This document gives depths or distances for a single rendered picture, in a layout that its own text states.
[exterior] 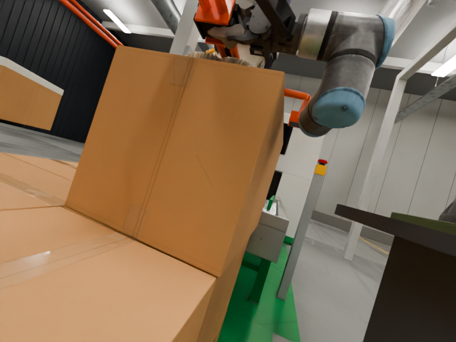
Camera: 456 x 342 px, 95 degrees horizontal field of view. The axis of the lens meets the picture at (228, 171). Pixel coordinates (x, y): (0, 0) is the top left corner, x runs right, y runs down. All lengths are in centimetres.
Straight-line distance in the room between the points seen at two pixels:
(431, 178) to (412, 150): 124
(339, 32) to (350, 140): 1007
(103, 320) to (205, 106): 36
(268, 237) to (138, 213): 72
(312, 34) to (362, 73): 13
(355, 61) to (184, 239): 46
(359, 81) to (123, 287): 51
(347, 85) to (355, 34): 10
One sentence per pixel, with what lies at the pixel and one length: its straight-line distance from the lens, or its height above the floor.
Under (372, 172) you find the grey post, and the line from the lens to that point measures 417.
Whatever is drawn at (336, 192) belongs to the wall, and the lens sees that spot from 1015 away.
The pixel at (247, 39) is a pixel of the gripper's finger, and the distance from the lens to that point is 54.
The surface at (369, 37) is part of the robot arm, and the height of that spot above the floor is 105.
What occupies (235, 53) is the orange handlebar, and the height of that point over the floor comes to 107.
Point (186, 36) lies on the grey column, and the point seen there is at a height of 186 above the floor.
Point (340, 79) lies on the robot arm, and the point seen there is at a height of 96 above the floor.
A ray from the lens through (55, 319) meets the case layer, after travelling 30.
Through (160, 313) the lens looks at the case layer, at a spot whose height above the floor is 54.
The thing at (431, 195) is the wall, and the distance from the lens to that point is 1138.
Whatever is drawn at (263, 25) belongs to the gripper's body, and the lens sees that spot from 55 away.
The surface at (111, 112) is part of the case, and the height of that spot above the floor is 78.
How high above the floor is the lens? 73
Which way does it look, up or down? 1 degrees up
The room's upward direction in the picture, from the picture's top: 18 degrees clockwise
